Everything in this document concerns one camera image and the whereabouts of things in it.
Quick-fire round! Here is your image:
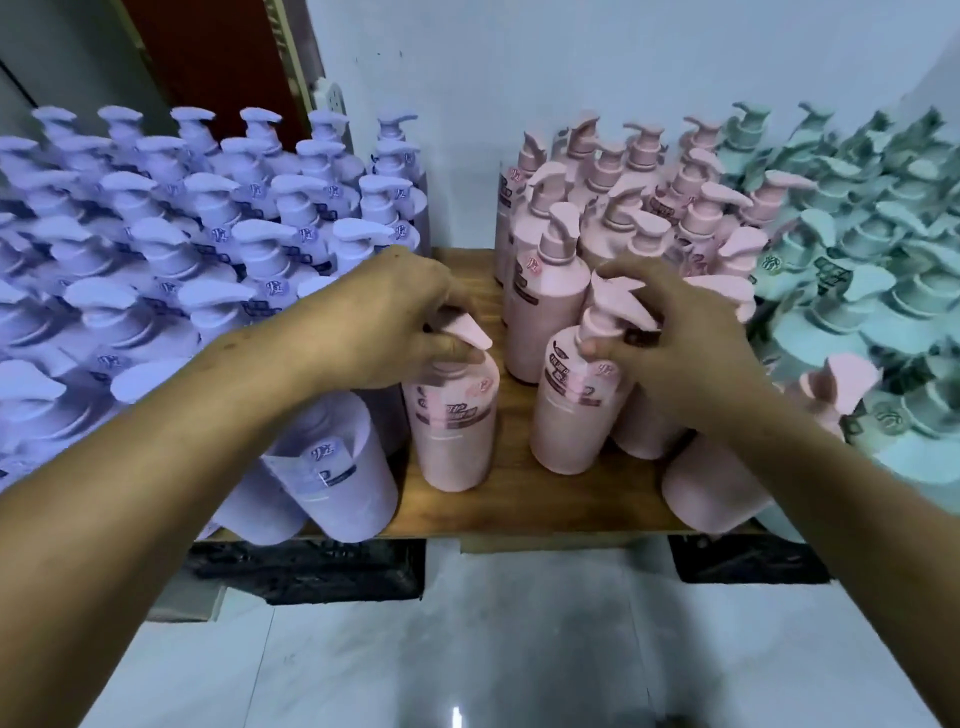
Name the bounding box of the person's right hand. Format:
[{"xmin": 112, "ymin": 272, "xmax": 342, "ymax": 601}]
[{"xmin": 580, "ymin": 255, "xmax": 768, "ymax": 438}]

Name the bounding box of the person's left hand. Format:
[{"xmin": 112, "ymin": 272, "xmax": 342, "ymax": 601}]
[{"xmin": 316, "ymin": 246, "xmax": 498, "ymax": 393}]

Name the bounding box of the pink pump dispenser bottle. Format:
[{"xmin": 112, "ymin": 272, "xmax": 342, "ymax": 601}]
[
  {"xmin": 529, "ymin": 273, "xmax": 661, "ymax": 476},
  {"xmin": 401, "ymin": 310, "xmax": 501, "ymax": 494}
]

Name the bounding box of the person's left forearm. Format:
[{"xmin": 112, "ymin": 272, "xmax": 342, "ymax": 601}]
[{"xmin": 0, "ymin": 296, "xmax": 339, "ymax": 728}]

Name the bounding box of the person's right forearm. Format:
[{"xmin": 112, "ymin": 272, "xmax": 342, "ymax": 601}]
[{"xmin": 693, "ymin": 371, "xmax": 960, "ymax": 728}]

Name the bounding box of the cluster of pink bottles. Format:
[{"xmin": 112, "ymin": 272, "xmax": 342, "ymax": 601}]
[{"xmin": 493, "ymin": 111, "xmax": 883, "ymax": 536}]

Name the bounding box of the black plastic crate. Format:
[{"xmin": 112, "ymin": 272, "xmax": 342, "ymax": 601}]
[
  {"xmin": 186, "ymin": 537, "xmax": 427, "ymax": 607},
  {"xmin": 668, "ymin": 533, "xmax": 832, "ymax": 585}
]

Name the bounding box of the cluster of green bottles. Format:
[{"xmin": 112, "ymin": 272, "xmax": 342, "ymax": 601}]
[{"xmin": 716, "ymin": 100, "xmax": 960, "ymax": 520}]

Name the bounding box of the cluster of purple bottles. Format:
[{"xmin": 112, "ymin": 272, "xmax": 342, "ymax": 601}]
[{"xmin": 0, "ymin": 105, "xmax": 433, "ymax": 546}]

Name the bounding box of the flat cardboard piece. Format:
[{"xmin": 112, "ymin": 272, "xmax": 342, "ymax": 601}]
[{"xmin": 144, "ymin": 583, "xmax": 228, "ymax": 625}]

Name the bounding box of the red door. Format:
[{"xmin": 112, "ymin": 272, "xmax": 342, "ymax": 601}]
[{"xmin": 120, "ymin": 0, "xmax": 310, "ymax": 155}]

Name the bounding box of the white wall socket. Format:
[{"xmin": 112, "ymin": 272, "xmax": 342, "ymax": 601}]
[{"xmin": 310, "ymin": 77, "xmax": 355, "ymax": 155}]

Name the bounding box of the beige door frame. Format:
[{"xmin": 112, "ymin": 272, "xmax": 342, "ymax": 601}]
[{"xmin": 262, "ymin": 0, "xmax": 320, "ymax": 121}]

